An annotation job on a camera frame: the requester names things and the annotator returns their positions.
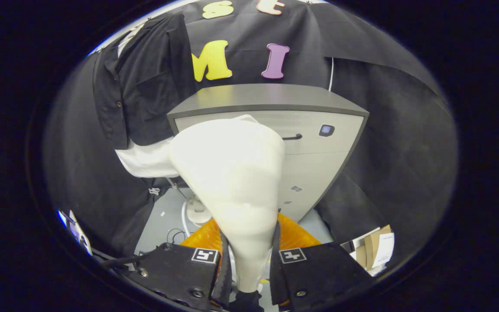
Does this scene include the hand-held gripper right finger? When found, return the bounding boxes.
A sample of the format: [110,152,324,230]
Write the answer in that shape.
[269,212,373,309]

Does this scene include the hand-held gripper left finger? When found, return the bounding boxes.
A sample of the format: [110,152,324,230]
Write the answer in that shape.
[126,218,233,312]

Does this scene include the white garment steamer base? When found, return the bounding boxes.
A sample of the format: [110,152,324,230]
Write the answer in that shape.
[181,195,214,227]

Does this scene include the white garment steamer head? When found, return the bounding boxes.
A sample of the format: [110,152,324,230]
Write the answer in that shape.
[168,114,285,293]

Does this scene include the black suit jacket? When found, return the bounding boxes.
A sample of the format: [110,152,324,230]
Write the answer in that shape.
[93,13,198,150]

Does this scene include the cardboard box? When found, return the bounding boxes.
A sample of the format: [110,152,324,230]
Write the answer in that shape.
[340,224,395,276]

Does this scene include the white panel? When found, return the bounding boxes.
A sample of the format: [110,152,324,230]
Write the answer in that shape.
[58,209,94,257]

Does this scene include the white mannequin torso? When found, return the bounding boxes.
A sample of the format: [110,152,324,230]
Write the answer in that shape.
[115,22,181,178]

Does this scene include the black backdrop cloth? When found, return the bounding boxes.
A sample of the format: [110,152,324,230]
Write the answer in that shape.
[44,0,458,269]

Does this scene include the grey cabinet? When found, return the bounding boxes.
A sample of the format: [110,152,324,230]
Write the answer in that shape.
[166,83,369,222]

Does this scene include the black floor cables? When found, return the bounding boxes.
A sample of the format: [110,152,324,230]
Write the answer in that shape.
[98,227,187,267]

